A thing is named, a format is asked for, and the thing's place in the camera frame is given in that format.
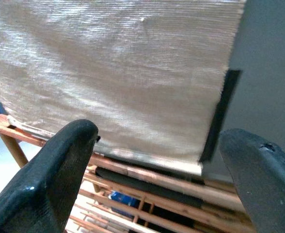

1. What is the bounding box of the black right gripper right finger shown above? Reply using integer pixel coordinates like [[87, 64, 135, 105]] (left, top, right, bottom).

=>
[[219, 128, 285, 233]]

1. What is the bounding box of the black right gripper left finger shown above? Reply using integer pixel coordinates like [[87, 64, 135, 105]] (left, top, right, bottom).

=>
[[0, 118, 99, 233]]

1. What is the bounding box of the small stainless steel fridge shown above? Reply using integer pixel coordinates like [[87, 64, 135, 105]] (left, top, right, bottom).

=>
[[94, 69, 242, 178]]

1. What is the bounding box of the blue package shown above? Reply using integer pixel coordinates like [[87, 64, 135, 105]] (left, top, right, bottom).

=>
[[108, 190, 141, 209]]

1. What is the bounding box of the wooden wine rack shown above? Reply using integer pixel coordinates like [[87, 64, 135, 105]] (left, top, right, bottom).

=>
[[0, 114, 257, 233]]

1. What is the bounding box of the beige ribbed cloth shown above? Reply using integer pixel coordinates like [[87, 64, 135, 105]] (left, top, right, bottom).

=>
[[0, 0, 246, 170]]

